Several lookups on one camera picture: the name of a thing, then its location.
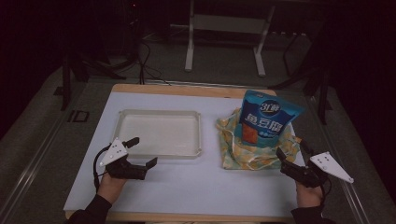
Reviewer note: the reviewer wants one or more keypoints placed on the blue snack bag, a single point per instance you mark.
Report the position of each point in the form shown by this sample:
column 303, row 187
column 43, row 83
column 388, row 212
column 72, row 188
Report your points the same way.
column 270, row 119

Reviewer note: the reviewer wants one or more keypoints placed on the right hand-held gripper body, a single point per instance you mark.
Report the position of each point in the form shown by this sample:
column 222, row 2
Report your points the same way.
column 314, row 171

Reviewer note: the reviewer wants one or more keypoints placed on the white metal stand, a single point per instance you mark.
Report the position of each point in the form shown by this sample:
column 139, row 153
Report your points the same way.
column 224, row 23

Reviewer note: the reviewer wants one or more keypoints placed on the person's left hand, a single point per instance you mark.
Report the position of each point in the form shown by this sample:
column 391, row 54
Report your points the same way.
column 109, row 186

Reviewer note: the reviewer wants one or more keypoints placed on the black tripod stand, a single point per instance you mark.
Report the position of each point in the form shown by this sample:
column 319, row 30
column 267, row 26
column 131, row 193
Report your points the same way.
column 314, row 77
column 81, row 65

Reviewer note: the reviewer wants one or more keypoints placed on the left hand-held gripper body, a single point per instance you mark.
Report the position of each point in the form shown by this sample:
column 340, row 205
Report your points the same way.
column 122, row 168

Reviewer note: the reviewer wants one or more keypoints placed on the white plastic tray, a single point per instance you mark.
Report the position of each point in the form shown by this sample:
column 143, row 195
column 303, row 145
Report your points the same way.
column 160, row 133

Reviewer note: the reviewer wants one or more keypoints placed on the person's right hand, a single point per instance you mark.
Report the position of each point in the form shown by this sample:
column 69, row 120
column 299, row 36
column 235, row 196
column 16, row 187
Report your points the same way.
column 308, row 195

